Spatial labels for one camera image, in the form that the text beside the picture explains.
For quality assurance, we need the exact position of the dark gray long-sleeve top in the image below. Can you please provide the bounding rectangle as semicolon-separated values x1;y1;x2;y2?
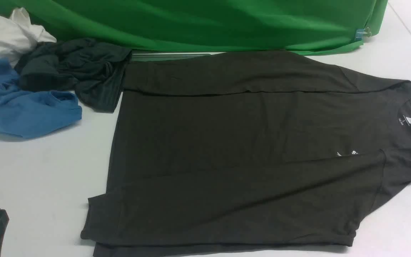
80;51;411;257

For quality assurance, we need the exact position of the metal table slot plate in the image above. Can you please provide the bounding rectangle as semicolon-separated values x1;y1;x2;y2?
131;54;210;62

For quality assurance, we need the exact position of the dark teal crumpled garment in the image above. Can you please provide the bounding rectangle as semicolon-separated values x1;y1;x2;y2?
15;39;132;113

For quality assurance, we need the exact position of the green backdrop cloth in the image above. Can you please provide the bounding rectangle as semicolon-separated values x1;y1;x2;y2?
0;0;388;56

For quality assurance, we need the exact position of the blue binder clip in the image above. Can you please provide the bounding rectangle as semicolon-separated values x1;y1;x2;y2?
354;27;372;41

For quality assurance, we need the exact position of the blue crumpled garment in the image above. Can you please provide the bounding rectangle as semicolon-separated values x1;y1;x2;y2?
0;59;82;139

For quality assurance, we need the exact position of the white crumpled garment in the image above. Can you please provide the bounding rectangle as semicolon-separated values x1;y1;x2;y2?
0;7;57;67

